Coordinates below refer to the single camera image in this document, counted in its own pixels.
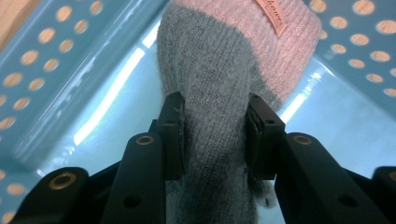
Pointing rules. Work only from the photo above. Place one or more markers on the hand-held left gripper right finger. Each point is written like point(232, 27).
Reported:
point(264, 137)

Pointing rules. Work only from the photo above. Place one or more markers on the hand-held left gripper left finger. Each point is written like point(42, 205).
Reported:
point(171, 137)

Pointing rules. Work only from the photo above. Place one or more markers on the grey pink fingerless knit glove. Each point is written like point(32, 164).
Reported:
point(214, 77)

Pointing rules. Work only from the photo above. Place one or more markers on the blue plastic perforated basket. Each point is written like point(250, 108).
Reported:
point(93, 77)

